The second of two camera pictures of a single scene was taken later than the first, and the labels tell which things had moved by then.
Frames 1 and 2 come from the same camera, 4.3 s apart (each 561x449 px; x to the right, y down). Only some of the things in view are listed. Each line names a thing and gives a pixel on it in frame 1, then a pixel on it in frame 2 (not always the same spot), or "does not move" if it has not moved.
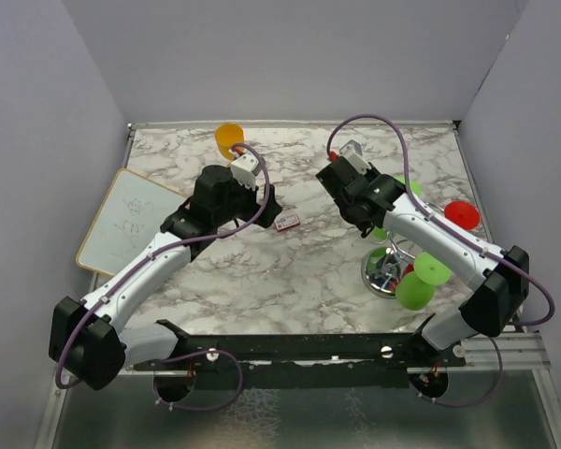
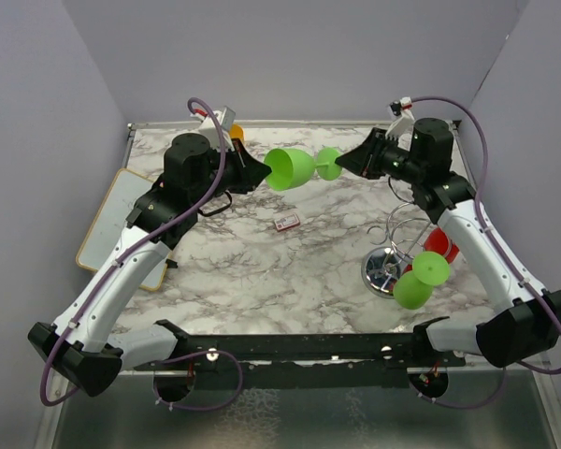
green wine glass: [415, 289] does not move
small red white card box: [287, 222] does not move
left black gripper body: [249, 206] → [233, 177]
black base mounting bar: [297, 361] does not move
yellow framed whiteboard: [131, 214] does not move
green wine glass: [381, 233] → [291, 167]
